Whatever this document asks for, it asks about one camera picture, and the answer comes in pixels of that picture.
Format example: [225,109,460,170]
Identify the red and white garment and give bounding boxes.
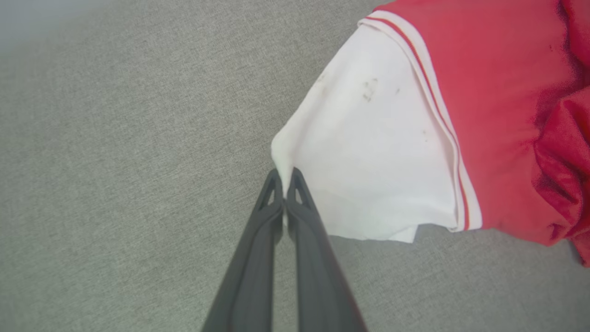
[271,0,590,268]

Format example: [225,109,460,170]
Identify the grey fabric sofa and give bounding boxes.
[0,0,590,332]

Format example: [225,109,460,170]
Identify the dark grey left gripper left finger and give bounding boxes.
[201,168,284,332]

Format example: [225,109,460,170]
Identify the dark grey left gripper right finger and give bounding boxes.
[285,167,368,332]

